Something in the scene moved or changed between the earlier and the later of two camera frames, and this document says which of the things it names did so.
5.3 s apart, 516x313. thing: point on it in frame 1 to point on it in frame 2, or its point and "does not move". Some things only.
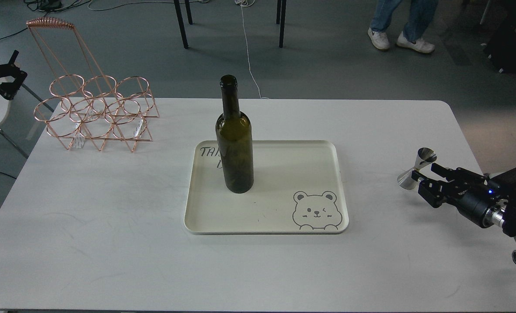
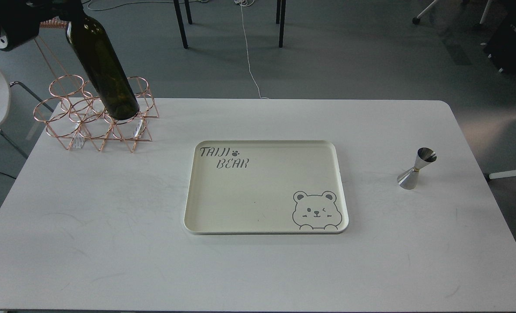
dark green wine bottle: x=234 y=135 to x=105 y=72
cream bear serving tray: x=299 y=187 does not move
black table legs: x=183 y=34 does not move
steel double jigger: x=424 y=155 does not move
